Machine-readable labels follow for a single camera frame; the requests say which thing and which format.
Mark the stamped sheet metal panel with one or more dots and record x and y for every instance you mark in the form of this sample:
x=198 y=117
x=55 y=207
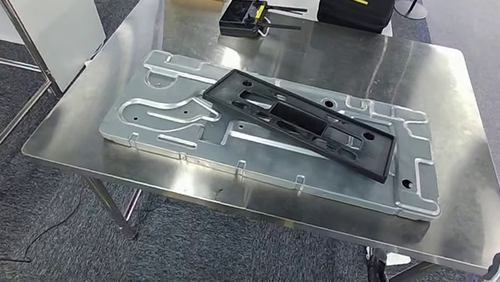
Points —
x=169 y=131

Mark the black device with antennas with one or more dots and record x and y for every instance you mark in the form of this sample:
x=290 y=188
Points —
x=237 y=22

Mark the white power plug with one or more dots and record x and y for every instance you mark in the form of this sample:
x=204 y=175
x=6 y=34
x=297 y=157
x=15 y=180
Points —
x=396 y=259

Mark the stainless steel workbench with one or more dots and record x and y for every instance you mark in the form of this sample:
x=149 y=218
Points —
x=395 y=73

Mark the black plastic plate part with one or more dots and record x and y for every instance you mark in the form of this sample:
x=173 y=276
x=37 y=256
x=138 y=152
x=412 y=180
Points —
x=375 y=159

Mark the black case with yellow label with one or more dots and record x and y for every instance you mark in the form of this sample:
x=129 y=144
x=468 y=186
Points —
x=356 y=4

